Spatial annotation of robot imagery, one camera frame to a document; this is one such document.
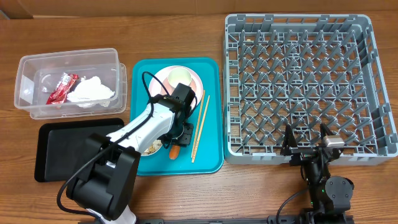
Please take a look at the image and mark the wooden chopstick right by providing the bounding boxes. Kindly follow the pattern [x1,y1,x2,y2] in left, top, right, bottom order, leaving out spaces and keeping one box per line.
[192,95,210,163]

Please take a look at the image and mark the teal plastic tray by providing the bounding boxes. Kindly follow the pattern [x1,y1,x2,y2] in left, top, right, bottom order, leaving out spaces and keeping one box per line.
[130,57,224,176]

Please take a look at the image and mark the clear plastic bin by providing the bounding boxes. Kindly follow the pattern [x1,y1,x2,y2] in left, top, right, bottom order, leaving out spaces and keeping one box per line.
[14,48,127,119]

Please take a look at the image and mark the pink shallow bowl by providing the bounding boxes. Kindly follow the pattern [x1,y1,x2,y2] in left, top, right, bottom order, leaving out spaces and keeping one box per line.
[157,75,203,98]

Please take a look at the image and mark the red snack wrapper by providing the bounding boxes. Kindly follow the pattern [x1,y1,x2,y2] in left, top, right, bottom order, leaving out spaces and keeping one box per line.
[46,73,79,105]

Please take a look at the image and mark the pink plate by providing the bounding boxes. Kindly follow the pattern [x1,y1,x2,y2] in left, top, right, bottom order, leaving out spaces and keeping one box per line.
[149,65,203,105]

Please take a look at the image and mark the white bowl with food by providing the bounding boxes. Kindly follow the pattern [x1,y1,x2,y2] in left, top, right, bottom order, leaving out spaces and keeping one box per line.
[142,139,162,156]

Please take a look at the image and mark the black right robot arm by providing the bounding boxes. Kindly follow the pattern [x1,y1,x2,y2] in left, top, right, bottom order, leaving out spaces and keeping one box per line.
[275,123,354,223]

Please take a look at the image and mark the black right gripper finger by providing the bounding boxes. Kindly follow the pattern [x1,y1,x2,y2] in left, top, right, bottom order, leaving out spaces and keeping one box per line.
[282,124,297,149]
[320,123,333,137]

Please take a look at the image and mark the grey dishwasher rack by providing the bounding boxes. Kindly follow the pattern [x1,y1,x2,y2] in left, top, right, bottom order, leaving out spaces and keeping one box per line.
[223,14,397,166]

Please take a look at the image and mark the orange carrot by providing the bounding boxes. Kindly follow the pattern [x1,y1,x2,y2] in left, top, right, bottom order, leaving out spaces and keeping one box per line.
[169,145,180,160]

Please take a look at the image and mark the black tray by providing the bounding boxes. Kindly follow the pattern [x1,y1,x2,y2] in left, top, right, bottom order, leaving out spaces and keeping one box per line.
[34,118,124,182]

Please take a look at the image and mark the white cup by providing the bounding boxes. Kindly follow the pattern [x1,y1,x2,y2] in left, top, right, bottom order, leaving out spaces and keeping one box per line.
[167,67,192,88]

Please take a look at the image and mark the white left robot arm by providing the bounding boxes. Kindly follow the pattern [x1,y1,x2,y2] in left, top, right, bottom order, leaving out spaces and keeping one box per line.
[57,90,197,223]

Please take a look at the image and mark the white napkin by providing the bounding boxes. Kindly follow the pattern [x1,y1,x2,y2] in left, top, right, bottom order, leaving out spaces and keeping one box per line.
[67,76,115,108]

